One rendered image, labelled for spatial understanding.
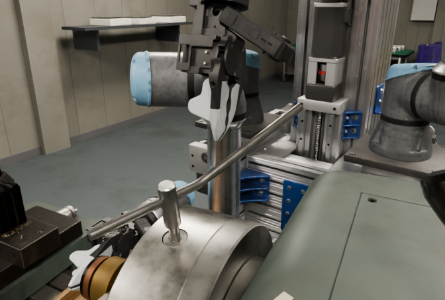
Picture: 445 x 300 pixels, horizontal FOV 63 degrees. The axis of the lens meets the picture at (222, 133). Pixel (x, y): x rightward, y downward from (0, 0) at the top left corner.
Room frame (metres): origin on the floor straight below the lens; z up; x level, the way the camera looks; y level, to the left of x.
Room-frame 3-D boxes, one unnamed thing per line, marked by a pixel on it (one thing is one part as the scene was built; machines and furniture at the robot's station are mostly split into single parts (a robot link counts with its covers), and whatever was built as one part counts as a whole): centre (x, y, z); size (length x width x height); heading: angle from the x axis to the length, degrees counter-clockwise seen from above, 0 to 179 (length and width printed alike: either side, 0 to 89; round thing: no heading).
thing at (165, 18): (4.98, 0.71, 1.37); 0.38 x 0.36 x 0.10; 145
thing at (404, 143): (0.90, -0.47, 1.21); 0.15 x 0.15 x 0.10
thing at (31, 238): (0.76, 0.51, 1.00); 0.20 x 0.10 x 0.05; 63
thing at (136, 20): (4.57, 1.00, 1.36); 0.33 x 0.32 x 0.08; 145
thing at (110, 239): (0.57, 0.21, 1.10); 0.09 x 0.02 x 0.05; 153
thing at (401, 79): (0.89, -0.47, 1.33); 0.13 x 0.12 x 0.14; 19
